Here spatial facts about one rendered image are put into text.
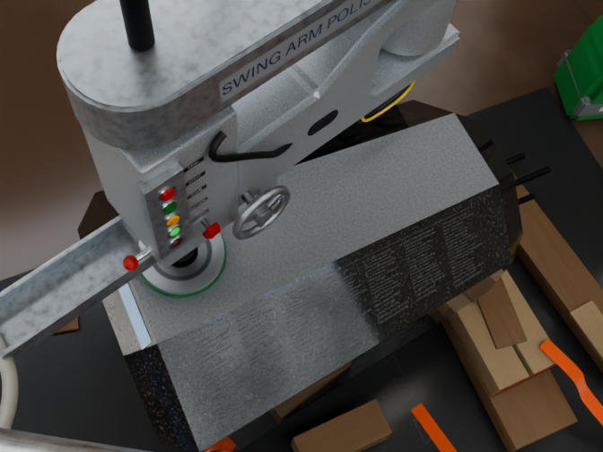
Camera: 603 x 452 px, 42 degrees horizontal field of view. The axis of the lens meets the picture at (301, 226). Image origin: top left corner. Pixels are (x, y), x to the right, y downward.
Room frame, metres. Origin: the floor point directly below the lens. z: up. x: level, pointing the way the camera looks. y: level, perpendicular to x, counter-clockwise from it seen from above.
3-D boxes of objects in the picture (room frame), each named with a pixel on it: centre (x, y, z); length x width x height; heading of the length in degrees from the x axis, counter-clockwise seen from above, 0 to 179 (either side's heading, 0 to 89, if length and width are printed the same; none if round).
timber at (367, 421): (0.49, -0.23, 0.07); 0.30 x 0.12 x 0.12; 123
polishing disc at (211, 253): (0.72, 0.28, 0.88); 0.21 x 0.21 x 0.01
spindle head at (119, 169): (0.78, 0.23, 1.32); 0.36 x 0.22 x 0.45; 138
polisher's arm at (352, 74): (1.00, 0.01, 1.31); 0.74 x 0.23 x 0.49; 138
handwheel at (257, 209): (0.73, 0.11, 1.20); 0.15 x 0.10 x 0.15; 138
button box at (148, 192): (0.59, 0.24, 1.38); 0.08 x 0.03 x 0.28; 138
